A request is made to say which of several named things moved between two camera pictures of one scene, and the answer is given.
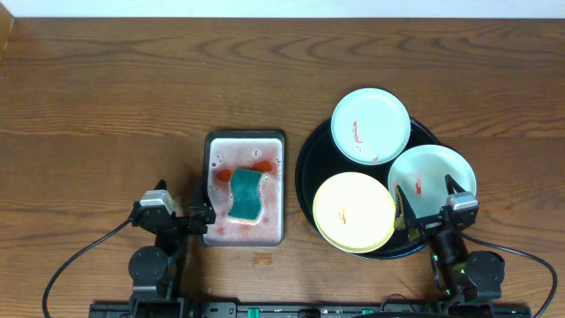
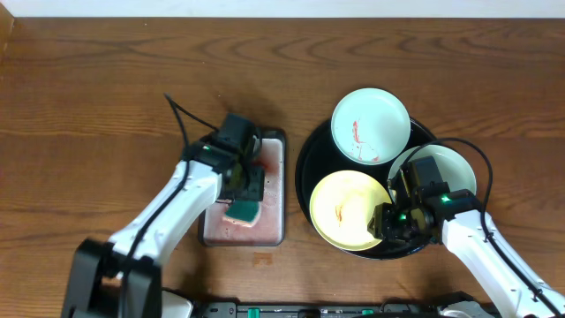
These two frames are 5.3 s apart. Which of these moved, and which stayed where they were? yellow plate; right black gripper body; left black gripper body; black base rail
Moved: right black gripper body; left black gripper body
Stayed: yellow plate; black base rail
